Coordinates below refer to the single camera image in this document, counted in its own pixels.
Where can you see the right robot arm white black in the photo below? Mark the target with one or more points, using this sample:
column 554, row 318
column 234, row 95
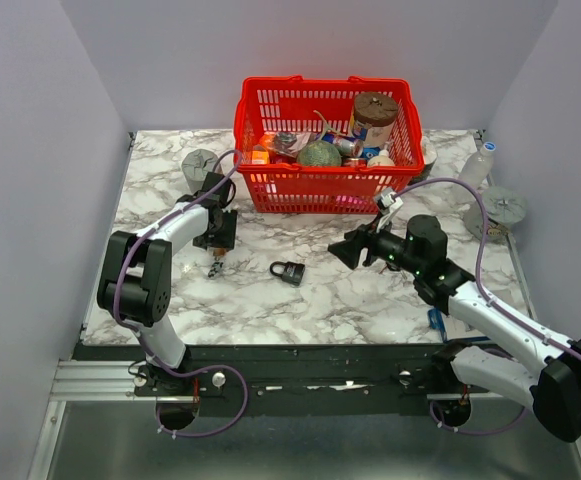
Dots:
column 543, row 370

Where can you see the green melon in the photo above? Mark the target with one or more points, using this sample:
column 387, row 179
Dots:
column 319, row 153

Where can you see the black padlock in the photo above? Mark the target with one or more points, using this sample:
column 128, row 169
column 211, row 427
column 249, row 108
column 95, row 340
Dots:
column 288, row 272

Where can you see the brown lid cylindrical canister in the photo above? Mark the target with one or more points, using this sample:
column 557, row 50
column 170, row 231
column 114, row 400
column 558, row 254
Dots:
column 373, row 117

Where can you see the red blue drink can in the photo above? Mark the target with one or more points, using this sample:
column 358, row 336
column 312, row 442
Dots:
column 347, row 146

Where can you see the red plastic basket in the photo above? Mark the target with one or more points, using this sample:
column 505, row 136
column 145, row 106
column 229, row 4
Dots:
column 292, row 104

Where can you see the crumpled snack packet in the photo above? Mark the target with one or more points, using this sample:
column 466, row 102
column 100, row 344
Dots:
column 286, row 143

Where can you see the key with astronaut keychain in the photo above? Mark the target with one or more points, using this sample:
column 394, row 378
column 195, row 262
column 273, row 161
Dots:
column 216, row 267

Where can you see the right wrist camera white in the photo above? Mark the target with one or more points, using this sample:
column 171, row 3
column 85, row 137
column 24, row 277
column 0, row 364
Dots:
column 388, row 203

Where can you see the grey taped can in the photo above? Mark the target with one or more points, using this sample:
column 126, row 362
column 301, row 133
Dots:
column 504, row 207
column 196, row 165

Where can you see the orange small box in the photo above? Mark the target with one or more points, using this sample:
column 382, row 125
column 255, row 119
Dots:
column 259, row 157

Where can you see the grey taped can right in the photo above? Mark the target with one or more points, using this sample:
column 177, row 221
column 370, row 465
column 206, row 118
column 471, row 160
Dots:
column 504, row 207

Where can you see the brass padlock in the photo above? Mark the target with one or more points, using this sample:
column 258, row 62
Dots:
column 219, row 252

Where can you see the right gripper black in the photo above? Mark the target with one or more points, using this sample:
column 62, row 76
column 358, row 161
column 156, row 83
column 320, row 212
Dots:
column 349, row 249

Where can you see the black mounting rail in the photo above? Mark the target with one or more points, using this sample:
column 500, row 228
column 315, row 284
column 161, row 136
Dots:
column 294, row 380

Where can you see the grey taped can left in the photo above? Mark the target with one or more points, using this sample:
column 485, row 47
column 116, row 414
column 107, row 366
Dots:
column 196, row 165

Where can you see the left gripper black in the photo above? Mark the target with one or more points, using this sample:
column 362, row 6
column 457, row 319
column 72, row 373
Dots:
column 226, row 240

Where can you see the blue white booklet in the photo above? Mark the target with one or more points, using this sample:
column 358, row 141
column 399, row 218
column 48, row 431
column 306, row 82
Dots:
column 449, row 328

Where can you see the red soda can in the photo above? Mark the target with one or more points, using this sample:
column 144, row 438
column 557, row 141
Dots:
column 354, row 162

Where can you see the clear plastic water bottle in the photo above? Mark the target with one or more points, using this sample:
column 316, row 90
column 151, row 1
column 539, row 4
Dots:
column 474, row 172

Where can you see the white pump bottle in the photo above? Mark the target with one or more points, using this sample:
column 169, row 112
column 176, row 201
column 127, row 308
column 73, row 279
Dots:
column 381, row 159

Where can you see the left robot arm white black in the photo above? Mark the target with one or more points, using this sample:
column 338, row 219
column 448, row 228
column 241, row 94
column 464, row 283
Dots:
column 135, row 283

